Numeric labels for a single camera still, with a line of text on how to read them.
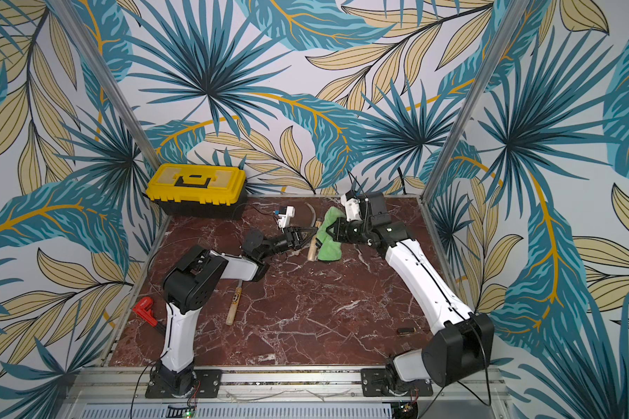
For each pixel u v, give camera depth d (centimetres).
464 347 40
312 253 80
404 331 84
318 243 76
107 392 74
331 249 73
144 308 86
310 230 80
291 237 78
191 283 56
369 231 57
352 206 71
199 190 99
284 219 82
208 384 74
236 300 88
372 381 74
